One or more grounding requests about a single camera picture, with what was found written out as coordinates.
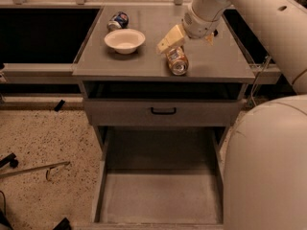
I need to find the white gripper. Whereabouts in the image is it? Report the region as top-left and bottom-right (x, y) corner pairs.
(156, 5), (220, 54)

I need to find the orange soda can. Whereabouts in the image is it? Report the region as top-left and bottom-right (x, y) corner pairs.
(166, 47), (189, 76)

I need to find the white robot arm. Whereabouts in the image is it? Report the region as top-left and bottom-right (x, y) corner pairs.
(157, 0), (307, 230)

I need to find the grey drawer cabinet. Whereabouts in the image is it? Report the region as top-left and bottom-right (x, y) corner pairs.
(73, 5), (254, 142)

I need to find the blue soda can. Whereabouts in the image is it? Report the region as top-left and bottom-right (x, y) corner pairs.
(106, 11), (129, 31)

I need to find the open grey bottom drawer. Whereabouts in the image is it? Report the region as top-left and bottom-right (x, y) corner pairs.
(76, 127), (224, 230)

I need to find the white bowl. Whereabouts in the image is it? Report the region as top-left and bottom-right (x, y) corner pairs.
(104, 29), (146, 55)

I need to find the black block on floor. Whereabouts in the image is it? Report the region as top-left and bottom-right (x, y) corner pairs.
(54, 100), (65, 112)

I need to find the metal rod on floor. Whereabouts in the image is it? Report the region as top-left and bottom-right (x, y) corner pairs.
(0, 161), (70, 179)

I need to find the black clamp on floor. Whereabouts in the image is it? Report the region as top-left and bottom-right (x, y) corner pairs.
(0, 153), (18, 169)

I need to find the black object bottom left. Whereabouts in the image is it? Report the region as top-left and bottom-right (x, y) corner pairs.
(53, 218), (72, 230)

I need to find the white cable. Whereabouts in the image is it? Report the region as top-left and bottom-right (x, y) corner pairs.
(248, 55), (272, 107)

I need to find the closed drawer with black handle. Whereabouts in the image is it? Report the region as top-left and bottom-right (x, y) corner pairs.
(83, 99), (243, 127)

